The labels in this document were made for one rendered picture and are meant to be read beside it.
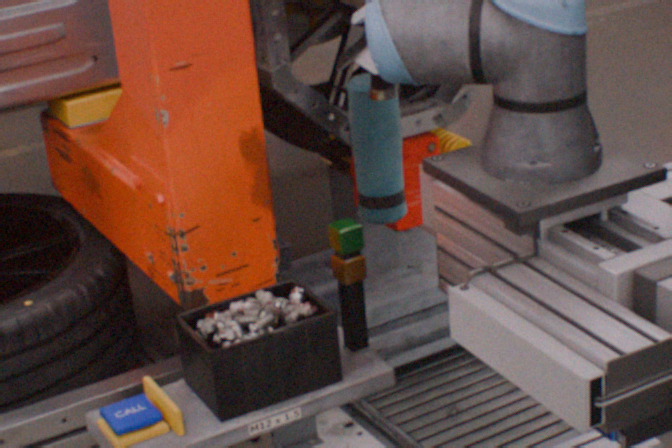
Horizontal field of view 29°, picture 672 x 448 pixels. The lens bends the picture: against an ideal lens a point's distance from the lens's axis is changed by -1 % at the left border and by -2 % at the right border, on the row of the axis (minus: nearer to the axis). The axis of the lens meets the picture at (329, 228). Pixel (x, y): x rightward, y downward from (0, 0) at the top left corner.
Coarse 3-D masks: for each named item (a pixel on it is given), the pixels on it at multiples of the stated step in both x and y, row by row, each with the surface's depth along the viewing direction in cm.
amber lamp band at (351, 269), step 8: (336, 256) 192; (360, 256) 192; (336, 264) 192; (344, 264) 190; (352, 264) 191; (360, 264) 192; (336, 272) 193; (344, 272) 191; (352, 272) 192; (360, 272) 192; (344, 280) 192; (352, 280) 192; (360, 280) 193
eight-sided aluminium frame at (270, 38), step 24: (264, 0) 221; (264, 24) 223; (264, 48) 227; (288, 48) 226; (264, 72) 229; (288, 72) 227; (288, 96) 229; (312, 96) 232; (456, 96) 247; (312, 120) 240; (336, 120) 236; (408, 120) 244; (432, 120) 246; (456, 120) 249
